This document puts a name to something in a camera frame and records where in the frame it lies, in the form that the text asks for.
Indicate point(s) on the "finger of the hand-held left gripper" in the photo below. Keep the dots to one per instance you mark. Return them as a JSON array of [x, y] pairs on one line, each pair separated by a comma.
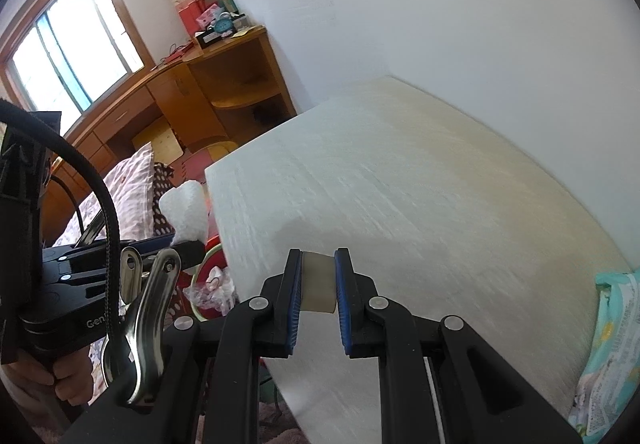
[[155, 241], [190, 251]]

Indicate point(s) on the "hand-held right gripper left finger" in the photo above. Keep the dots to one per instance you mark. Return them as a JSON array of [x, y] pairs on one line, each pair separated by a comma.
[[295, 304]]

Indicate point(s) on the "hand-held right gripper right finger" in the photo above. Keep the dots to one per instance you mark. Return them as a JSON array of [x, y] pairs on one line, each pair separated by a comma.
[[342, 304]]

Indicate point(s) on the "beige rubber block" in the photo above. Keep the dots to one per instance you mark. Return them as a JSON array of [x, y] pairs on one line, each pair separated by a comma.
[[320, 281]]

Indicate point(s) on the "white paper towel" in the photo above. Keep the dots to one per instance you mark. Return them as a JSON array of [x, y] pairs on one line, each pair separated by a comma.
[[185, 209]]

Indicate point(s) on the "teal wet wipes packet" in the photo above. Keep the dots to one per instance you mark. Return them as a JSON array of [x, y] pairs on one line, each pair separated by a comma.
[[610, 354]]

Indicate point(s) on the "person's left forearm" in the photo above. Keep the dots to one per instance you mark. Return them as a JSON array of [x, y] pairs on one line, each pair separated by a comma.
[[20, 409]]

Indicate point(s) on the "person's left hand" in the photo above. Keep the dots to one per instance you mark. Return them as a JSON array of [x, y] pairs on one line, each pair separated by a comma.
[[75, 379]]

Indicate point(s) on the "brown polka dot blanket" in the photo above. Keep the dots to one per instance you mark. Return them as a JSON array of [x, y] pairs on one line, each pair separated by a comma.
[[162, 204]]

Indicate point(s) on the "clear crumpled plastic bag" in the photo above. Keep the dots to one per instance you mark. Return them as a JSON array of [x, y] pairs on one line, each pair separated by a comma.
[[212, 291]]

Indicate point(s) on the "pink checked bedsheet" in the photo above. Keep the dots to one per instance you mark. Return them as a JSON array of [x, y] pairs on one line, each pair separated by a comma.
[[125, 194]]

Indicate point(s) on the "pink foam floor mat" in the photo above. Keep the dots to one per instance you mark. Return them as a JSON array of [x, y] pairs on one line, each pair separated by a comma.
[[200, 161]]

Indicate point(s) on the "light wooden chair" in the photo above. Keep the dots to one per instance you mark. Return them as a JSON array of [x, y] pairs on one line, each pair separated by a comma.
[[155, 139]]

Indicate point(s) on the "wooden corner desk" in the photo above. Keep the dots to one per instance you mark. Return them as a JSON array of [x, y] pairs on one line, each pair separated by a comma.
[[200, 89]]

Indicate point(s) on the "window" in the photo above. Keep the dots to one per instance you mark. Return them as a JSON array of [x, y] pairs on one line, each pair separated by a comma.
[[60, 54]]

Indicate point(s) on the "red flat item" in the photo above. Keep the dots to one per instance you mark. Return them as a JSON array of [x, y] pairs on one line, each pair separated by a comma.
[[177, 55]]

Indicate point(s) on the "black small box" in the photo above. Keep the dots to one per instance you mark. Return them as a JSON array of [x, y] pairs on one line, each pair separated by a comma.
[[207, 39]]

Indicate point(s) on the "teal alarm clock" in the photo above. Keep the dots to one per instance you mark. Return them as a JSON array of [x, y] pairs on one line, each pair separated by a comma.
[[225, 25]]

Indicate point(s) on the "pink box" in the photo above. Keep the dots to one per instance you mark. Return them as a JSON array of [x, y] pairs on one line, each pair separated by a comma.
[[207, 16]]

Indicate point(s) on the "teal tall box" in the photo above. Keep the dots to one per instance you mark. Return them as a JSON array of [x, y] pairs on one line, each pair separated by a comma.
[[227, 1]]

